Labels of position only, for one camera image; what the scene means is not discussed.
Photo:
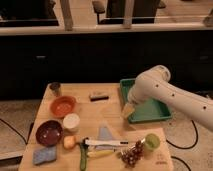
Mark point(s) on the white marker pen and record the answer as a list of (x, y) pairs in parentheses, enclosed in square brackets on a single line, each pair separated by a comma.
[(105, 143)]

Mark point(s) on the green cucumber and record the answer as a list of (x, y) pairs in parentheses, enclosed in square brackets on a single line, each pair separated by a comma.
[(83, 154)]

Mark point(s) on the black whiteboard eraser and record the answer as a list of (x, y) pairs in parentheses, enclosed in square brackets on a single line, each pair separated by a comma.
[(97, 97)]

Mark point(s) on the blue grey cloth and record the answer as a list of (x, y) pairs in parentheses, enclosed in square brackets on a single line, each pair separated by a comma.
[(104, 134)]

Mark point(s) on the dark red bowl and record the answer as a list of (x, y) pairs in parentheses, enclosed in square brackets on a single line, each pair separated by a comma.
[(49, 133)]

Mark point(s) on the purple grape bunch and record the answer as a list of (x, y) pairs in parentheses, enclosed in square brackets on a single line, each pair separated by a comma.
[(131, 156)]

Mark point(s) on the green plastic tray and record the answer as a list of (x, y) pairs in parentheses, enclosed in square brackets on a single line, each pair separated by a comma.
[(150, 111)]

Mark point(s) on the orange bowl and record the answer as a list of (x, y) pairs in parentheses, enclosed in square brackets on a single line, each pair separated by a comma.
[(63, 105)]

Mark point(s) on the yellow onion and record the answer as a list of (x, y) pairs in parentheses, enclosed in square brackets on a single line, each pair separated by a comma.
[(69, 142)]

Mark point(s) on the blue sponge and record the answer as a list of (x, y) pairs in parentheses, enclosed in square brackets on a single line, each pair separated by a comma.
[(44, 155)]

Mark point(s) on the yellow corn cob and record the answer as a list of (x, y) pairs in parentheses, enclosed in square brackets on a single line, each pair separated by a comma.
[(101, 153)]

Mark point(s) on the green apple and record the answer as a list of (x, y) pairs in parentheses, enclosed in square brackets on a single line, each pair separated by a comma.
[(152, 142)]

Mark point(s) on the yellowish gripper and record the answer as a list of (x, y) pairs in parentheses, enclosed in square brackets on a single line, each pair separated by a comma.
[(128, 109)]

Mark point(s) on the white round container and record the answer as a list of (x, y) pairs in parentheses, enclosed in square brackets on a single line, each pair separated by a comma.
[(71, 122)]

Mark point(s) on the dark metal cup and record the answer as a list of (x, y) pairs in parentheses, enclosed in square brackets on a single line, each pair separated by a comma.
[(55, 87)]

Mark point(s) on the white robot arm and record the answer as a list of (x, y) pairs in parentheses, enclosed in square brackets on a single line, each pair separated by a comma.
[(154, 83)]

